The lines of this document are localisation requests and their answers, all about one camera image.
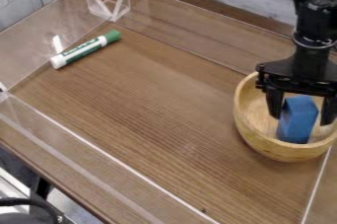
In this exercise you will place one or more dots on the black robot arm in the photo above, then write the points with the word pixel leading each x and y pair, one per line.
pixel 315 33

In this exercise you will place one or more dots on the blue block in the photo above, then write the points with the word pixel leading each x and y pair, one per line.
pixel 299 115

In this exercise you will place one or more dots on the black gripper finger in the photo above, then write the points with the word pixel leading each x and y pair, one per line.
pixel 275 96
pixel 328 111

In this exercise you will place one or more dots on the brown wooden bowl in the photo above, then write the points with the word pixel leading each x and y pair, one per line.
pixel 258 127

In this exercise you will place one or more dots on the clear acrylic tray wall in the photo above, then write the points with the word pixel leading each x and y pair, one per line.
pixel 130 127

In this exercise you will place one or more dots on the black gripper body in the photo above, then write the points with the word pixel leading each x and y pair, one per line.
pixel 299 75

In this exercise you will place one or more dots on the green white marker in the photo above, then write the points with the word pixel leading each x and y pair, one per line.
pixel 69 56

